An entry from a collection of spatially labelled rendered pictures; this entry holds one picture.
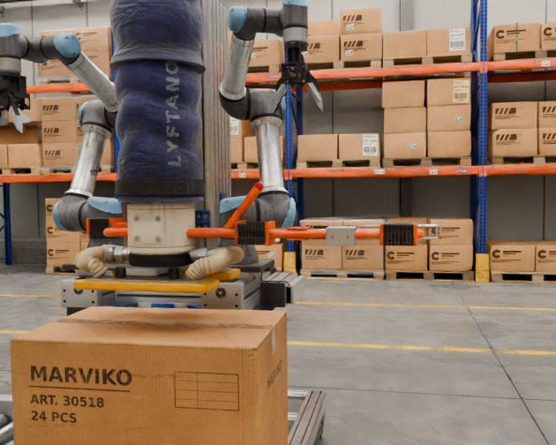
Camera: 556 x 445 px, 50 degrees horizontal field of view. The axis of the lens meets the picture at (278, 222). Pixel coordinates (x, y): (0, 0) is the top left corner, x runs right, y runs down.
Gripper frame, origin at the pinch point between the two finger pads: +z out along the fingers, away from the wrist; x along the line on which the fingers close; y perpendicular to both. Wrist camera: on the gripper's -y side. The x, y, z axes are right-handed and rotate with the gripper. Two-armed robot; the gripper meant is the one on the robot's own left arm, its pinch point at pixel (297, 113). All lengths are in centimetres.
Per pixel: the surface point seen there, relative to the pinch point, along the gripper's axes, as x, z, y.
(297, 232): 6, 34, 39
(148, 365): -26, 63, 56
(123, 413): -32, 74, 56
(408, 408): 36, 152, -170
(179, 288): -20, 46, 51
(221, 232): -13, 34, 39
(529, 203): 233, 47, -808
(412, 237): 33, 35, 40
